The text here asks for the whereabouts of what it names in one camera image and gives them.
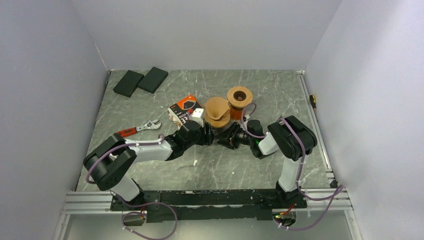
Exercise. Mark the orange coffee filter box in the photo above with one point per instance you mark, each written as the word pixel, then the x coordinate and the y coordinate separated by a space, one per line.
pixel 180 111

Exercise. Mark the red handled adjustable wrench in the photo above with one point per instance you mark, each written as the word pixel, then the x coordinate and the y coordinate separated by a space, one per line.
pixel 149 125

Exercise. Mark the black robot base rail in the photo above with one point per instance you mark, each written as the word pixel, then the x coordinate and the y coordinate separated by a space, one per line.
pixel 164 205

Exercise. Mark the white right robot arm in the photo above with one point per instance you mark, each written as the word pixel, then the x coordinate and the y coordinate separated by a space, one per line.
pixel 288 135

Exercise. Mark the black network switch box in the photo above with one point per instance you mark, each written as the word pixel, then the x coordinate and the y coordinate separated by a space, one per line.
pixel 128 83

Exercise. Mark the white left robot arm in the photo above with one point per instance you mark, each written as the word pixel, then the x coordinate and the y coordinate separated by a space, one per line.
pixel 108 164

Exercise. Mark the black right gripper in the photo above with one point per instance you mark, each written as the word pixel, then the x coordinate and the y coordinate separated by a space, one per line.
pixel 229 140

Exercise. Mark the brown paper coffee filter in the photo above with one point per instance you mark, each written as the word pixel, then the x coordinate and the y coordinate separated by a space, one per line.
pixel 217 108

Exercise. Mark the orange glass with wooden band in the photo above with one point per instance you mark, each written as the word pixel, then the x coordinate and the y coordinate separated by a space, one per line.
pixel 236 113

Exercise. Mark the wooden dripper ring holder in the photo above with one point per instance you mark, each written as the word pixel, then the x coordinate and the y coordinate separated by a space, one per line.
pixel 220 123

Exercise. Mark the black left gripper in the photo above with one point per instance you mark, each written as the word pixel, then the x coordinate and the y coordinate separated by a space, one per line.
pixel 207 139

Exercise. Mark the yellow black tool handle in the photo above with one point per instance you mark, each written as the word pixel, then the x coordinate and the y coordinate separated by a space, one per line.
pixel 312 101

